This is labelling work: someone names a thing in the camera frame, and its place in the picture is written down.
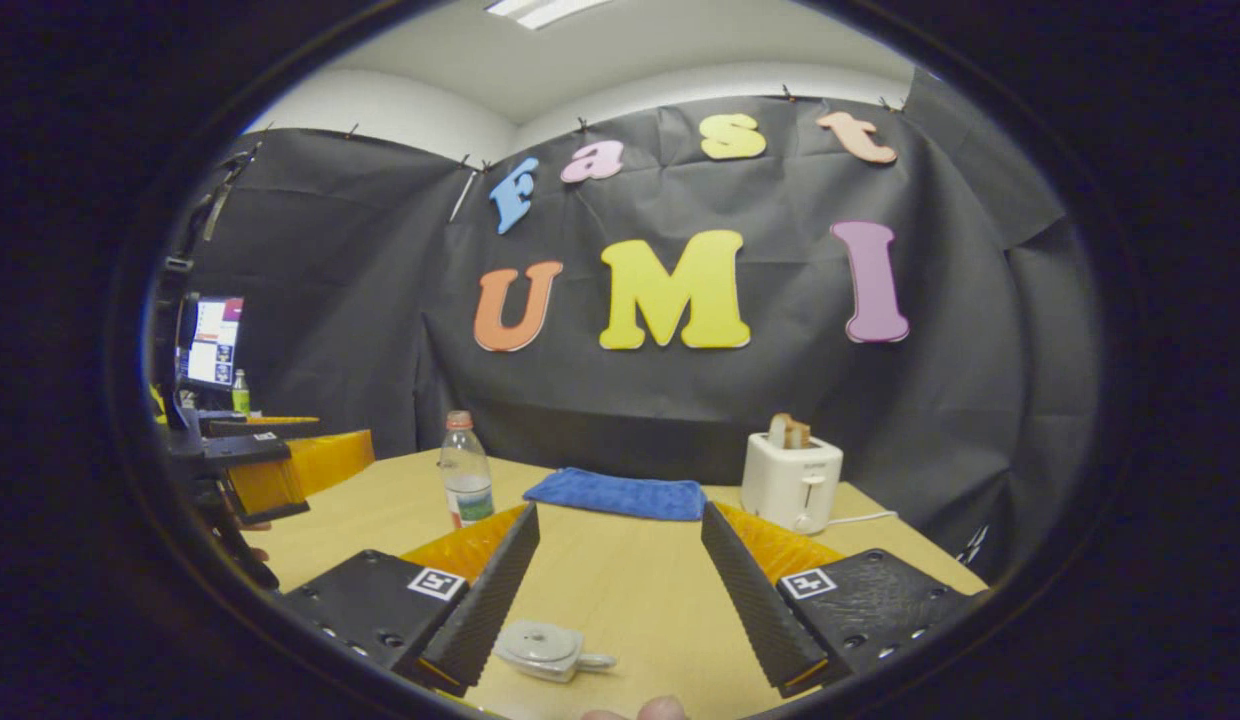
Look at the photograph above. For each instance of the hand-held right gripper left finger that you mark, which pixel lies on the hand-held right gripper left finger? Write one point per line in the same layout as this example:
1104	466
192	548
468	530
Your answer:
485	600

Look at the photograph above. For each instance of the white toaster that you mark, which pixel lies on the white toaster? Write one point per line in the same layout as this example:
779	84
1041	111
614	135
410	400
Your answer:
785	480

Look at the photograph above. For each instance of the black backdrop cloth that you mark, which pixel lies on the black backdrop cloth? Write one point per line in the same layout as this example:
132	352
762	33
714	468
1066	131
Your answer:
700	400

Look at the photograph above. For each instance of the bread slice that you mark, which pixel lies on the bread slice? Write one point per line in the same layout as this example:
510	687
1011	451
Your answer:
788	432

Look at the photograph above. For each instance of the ceiling light panel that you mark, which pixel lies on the ceiling light panel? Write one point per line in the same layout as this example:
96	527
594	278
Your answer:
545	10

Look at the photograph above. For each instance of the green bottle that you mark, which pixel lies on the green bottle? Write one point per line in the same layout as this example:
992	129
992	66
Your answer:
241	395

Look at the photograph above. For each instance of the computer monitor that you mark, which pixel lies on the computer monitor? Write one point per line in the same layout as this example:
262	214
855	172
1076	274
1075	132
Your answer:
212	342

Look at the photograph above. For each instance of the white teacup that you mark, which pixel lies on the white teacup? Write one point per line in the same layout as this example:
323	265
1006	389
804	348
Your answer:
565	668

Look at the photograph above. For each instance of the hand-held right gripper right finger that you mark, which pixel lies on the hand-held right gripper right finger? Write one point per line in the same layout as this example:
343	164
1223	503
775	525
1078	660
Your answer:
755	600

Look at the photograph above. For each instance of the blue towel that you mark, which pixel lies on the blue towel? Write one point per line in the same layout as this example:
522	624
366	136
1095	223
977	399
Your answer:
615	494

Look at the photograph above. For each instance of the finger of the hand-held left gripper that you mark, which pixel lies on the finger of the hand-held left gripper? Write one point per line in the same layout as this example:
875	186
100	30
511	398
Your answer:
330	460
250	428

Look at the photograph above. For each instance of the clear plastic water bottle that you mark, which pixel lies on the clear plastic water bottle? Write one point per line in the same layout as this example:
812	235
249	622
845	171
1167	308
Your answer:
467	470

